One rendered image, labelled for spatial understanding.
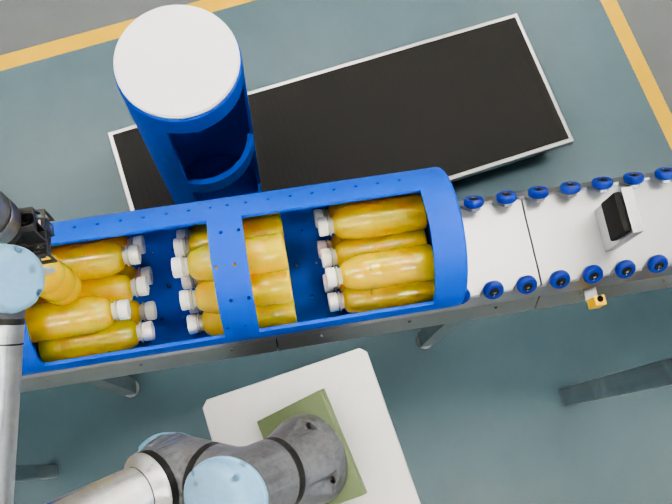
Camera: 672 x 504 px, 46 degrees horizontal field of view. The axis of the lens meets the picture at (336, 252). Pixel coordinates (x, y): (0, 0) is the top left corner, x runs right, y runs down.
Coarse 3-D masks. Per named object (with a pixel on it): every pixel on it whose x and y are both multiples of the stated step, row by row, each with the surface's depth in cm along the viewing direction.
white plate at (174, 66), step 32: (128, 32) 174; (160, 32) 174; (192, 32) 174; (224, 32) 175; (128, 64) 172; (160, 64) 172; (192, 64) 172; (224, 64) 173; (128, 96) 170; (160, 96) 170; (192, 96) 170; (224, 96) 171
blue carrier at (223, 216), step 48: (288, 192) 151; (336, 192) 149; (384, 192) 148; (432, 192) 147; (240, 240) 142; (288, 240) 169; (432, 240) 144; (192, 288) 168; (240, 288) 142; (192, 336) 160; (240, 336) 149
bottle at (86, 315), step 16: (48, 304) 147; (80, 304) 147; (96, 304) 147; (112, 304) 149; (32, 320) 145; (48, 320) 145; (64, 320) 145; (80, 320) 146; (96, 320) 146; (112, 320) 149; (32, 336) 146; (48, 336) 146; (64, 336) 147
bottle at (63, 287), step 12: (48, 264) 131; (60, 264) 135; (48, 276) 131; (60, 276) 135; (72, 276) 142; (48, 288) 134; (60, 288) 137; (72, 288) 142; (48, 300) 141; (60, 300) 142; (72, 300) 146
